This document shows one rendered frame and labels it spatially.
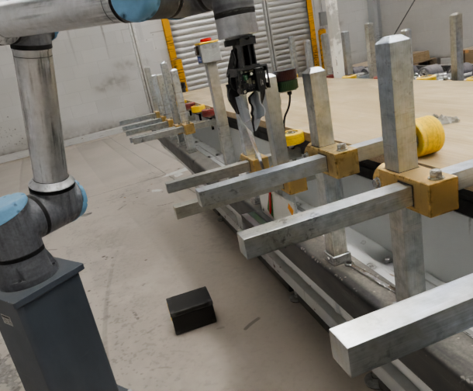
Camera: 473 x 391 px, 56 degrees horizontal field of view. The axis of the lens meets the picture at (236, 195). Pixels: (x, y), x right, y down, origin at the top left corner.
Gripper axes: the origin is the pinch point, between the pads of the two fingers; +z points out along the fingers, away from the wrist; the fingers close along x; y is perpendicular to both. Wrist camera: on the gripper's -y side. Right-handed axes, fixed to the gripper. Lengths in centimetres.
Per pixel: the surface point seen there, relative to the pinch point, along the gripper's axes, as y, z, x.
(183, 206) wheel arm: 0.0, 14.9, -20.5
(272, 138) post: -4.2, 5.2, 6.2
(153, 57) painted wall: -796, -24, 95
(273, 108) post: -3.8, -2.3, 7.6
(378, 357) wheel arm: 75, 7, -18
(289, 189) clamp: 3.3, 17.1, 5.6
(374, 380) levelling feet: -11, 99, 31
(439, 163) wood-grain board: 30.5, 10.6, 27.0
